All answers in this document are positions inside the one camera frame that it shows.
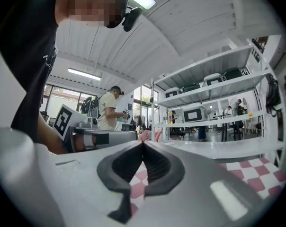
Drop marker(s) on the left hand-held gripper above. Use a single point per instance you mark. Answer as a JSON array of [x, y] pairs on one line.
[[63, 120]]

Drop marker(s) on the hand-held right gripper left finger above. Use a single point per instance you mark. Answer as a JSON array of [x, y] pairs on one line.
[[62, 185]]

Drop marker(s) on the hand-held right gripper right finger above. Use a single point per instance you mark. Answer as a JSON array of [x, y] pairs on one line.
[[192, 197]]

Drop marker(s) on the person's left forearm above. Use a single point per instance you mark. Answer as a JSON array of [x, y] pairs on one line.
[[51, 138]]

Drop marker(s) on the person's left hand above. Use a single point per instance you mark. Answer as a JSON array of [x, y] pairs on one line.
[[82, 142]]

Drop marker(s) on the pink plastic object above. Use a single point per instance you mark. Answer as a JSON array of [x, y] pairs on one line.
[[150, 135]]

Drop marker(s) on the yellow bottle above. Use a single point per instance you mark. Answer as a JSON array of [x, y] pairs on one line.
[[170, 117]]

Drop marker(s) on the red checkered cloth table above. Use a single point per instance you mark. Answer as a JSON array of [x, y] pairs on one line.
[[252, 171]]

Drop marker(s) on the white case with black panel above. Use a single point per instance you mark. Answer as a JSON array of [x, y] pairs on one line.
[[172, 93], [212, 80], [193, 113]]

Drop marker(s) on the white metal shelving unit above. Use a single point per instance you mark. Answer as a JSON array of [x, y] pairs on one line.
[[211, 89]]

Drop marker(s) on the person's black t-shirt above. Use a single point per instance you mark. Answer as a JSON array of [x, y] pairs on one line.
[[24, 55]]

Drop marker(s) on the black hanging backpack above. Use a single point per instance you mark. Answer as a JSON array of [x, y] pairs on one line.
[[273, 96]]

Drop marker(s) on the person's head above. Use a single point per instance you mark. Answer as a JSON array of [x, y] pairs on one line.
[[93, 6]]

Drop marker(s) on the black head-mounted camera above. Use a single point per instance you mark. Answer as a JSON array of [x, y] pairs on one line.
[[132, 18]]

